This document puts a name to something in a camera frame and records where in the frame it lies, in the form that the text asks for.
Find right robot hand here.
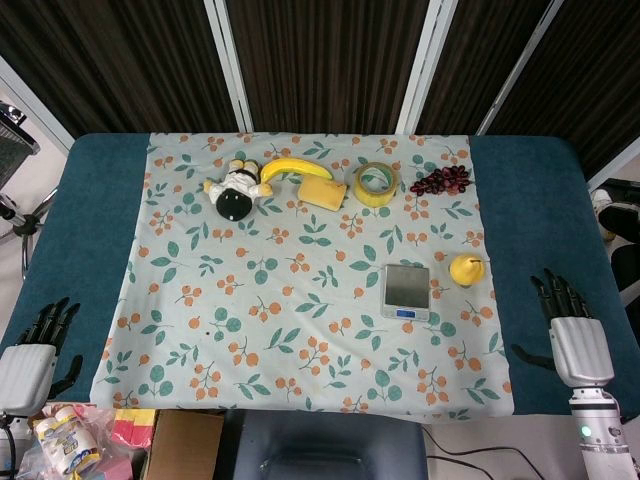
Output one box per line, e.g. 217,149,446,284
509,268,616,390

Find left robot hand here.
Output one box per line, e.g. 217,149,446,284
0,296,85,418

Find yellow pear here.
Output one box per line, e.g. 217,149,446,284
448,253,487,288

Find silver digital scale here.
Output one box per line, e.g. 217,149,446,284
381,264,432,321

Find pink and yellow sticky notes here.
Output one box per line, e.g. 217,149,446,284
97,408,157,480

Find teal table cover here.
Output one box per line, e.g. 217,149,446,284
0,131,640,418

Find black and white shoe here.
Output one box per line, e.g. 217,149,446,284
589,177,640,244

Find metal office chair base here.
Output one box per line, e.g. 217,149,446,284
0,185,60,282

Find brown cardboard box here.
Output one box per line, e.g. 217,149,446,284
142,409,226,480

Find dark red grape bunch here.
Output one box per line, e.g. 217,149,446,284
409,165,472,197

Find yellow tape roll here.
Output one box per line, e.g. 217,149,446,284
354,160,399,207

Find black and white plush toy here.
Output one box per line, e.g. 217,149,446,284
202,158,274,222

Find dark blue chair seat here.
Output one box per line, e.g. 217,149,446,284
222,409,427,480

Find floral patterned tablecloth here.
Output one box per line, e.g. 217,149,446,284
87,131,516,419

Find yellow sponge block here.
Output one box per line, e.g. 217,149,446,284
298,179,349,210

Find yellow banana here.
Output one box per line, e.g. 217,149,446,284
260,157,334,185

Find dark panel room divider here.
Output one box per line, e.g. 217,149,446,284
0,0,640,187

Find black cable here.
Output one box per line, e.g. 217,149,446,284
424,428,556,480

